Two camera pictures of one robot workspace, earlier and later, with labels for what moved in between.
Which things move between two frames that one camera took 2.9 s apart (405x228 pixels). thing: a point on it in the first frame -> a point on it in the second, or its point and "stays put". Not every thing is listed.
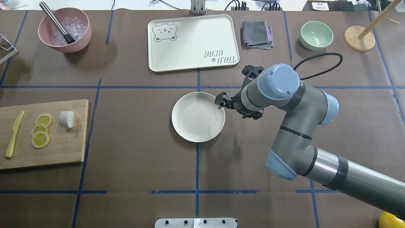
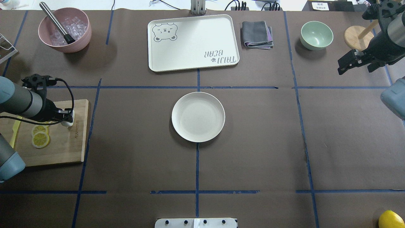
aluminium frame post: x=198 y=7 stays put
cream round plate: x=196 y=118 stays put
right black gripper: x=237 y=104 -> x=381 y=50
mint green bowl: x=315 y=35 stays put
